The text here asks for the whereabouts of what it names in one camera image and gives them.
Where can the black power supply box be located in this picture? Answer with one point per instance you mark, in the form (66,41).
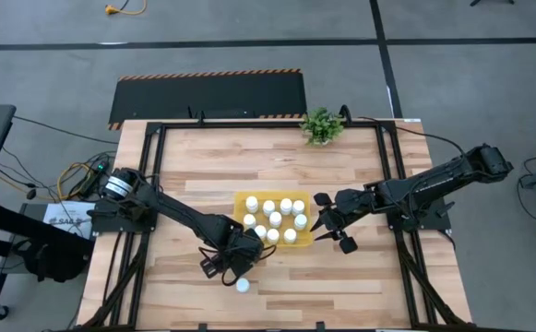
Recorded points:
(99,167)

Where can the white printed paper sheet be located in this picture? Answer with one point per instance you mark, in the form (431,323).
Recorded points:
(67,216)

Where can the yellow translucent plastic basket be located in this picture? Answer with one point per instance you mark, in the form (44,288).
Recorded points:
(240,198)

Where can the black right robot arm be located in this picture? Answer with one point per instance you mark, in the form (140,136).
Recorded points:
(433,184)

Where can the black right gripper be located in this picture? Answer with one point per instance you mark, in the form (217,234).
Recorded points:
(350,205)

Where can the black caster wheel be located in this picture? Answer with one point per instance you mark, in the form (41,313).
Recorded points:
(0,312)

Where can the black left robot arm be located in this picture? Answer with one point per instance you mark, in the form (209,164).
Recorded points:
(180,214)

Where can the black hazard-striped floor mat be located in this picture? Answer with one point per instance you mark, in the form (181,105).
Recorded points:
(212,94)

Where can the black chair base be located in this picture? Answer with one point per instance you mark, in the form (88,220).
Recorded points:
(491,2)

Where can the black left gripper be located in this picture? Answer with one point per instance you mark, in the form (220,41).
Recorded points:
(237,251)

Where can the black bag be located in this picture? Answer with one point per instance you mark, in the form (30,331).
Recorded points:
(53,263)

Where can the small green potted plant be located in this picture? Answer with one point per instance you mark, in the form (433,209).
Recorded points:
(321,125)

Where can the black equipment stand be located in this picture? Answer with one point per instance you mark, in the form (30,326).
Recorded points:
(14,221)

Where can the white plastic pill bottle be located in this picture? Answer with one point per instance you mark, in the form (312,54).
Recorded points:
(242,285)
(298,207)
(286,205)
(249,221)
(260,231)
(252,203)
(272,236)
(269,207)
(289,235)
(275,219)
(300,221)

